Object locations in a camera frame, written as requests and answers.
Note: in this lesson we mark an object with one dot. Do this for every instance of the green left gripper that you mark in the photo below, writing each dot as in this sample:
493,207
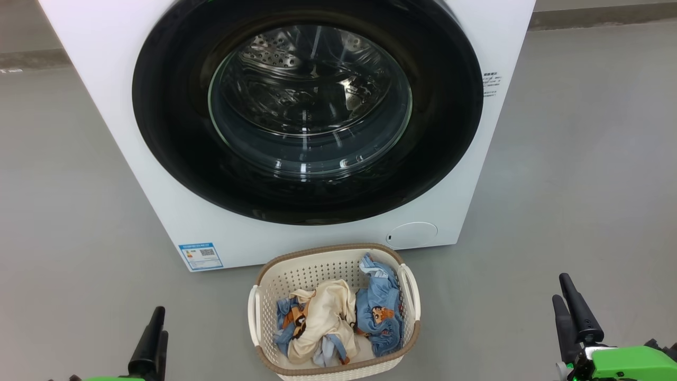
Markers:
113,379

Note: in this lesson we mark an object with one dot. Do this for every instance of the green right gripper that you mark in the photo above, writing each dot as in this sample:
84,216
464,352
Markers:
629,365

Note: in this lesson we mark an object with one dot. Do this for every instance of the cream garment with blue trim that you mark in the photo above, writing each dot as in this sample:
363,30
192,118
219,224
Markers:
322,317

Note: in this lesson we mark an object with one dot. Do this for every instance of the blue cartoon print garment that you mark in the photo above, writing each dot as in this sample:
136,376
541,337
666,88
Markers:
378,296

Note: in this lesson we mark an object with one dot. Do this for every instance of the black round glass washer door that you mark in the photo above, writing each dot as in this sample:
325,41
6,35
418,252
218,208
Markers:
169,132

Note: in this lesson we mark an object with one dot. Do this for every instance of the white front-load washing machine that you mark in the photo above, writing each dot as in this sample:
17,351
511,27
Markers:
106,63

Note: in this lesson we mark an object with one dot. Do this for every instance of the blue energy label sticker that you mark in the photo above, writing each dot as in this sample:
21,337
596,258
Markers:
201,256

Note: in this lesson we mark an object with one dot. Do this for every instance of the cream perforated laundry basket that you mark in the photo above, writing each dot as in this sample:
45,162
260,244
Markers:
296,272

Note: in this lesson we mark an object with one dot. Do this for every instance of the round drain filter cover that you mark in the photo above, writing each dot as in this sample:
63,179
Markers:
412,234

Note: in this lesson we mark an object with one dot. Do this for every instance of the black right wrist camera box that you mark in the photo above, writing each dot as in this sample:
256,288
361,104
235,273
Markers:
664,350

